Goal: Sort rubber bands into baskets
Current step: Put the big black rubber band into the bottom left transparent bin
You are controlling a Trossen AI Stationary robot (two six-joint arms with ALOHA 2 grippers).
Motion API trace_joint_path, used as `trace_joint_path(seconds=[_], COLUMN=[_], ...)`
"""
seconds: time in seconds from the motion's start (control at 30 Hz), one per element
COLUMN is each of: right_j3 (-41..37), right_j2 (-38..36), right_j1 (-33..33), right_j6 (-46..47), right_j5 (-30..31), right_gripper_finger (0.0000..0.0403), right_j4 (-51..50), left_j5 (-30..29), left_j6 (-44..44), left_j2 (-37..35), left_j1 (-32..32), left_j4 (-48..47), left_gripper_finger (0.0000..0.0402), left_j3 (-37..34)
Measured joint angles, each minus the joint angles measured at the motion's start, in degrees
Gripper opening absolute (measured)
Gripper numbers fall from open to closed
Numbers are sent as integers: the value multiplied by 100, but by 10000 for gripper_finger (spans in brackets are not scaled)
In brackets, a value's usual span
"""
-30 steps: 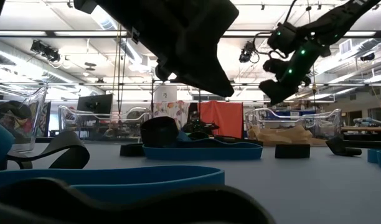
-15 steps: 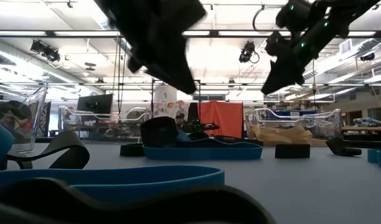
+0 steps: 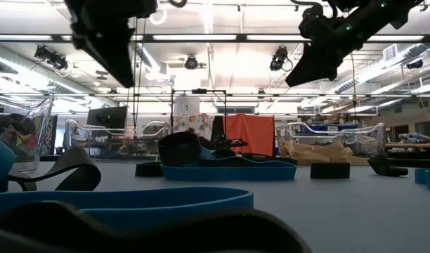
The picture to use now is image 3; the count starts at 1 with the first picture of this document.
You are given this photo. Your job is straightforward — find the orange hanging cloth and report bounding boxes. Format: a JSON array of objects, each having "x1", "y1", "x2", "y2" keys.
[{"x1": 223, "y1": 114, "x2": 275, "y2": 157}]

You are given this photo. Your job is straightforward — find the black hanging cord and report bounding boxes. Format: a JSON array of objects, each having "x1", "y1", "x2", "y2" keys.
[{"x1": 131, "y1": 17, "x2": 148, "y2": 131}]

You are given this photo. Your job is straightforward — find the clear plastic basket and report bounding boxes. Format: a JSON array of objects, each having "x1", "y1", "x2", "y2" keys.
[
  {"x1": 65, "y1": 118, "x2": 172, "y2": 162},
  {"x1": 276, "y1": 122, "x2": 386, "y2": 165},
  {"x1": 0, "y1": 96, "x2": 55, "y2": 173}
]

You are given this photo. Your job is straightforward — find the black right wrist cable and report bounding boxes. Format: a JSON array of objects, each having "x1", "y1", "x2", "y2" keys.
[{"x1": 290, "y1": 0, "x2": 339, "y2": 18}]

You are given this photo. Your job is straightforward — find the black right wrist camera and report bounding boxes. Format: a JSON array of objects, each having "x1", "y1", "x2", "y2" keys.
[{"x1": 298, "y1": 3, "x2": 337, "y2": 38}]

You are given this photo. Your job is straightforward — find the background robot with green lights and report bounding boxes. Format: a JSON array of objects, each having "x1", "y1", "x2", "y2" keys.
[{"x1": 211, "y1": 133, "x2": 249, "y2": 150}]

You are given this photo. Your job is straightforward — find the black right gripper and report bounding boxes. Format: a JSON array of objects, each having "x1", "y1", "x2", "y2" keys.
[{"x1": 285, "y1": 15, "x2": 374, "y2": 88}]

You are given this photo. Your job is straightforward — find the white air vent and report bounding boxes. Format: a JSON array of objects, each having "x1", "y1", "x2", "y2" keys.
[{"x1": 382, "y1": 44, "x2": 398, "y2": 63}]

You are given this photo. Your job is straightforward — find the wooden background table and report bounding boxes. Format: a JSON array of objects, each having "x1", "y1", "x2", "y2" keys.
[{"x1": 385, "y1": 142, "x2": 430, "y2": 149}]

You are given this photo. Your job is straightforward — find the yellow hanging cord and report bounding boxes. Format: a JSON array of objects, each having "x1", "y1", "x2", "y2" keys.
[{"x1": 347, "y1": 52, "x2": 359, "y2": 108}]

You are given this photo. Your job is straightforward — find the white floral hanging cloth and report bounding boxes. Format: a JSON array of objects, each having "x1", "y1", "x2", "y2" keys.
[{"x1": 172, "y1": 114, "x2": 216, "y2": 141}]

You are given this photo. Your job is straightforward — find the black computer monitor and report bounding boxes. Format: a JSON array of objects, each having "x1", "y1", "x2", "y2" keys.
[{"x1": 86, "y1": 106, "x2": 128, "y2": 129}]

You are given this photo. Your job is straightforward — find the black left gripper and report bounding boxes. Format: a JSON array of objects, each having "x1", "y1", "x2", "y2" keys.
[{"x1": 64, "y1": 0, "x2": 158, "y2": 88}]

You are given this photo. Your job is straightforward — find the grey bundle on background table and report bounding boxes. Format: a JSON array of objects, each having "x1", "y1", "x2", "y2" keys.
[{"x1": 398, "y1": 132, "x2": 430, "y2": 143}]

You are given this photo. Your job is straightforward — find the black metal rack frame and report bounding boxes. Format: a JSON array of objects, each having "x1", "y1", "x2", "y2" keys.
[{"x1": 171, "y1": 89, "x2": 227, "y2": 155}]

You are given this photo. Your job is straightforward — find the colourful wall poster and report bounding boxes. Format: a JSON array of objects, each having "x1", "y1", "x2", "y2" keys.
[{"x1": 42, "y1": 115, "x2": 58, "y2": 155}]

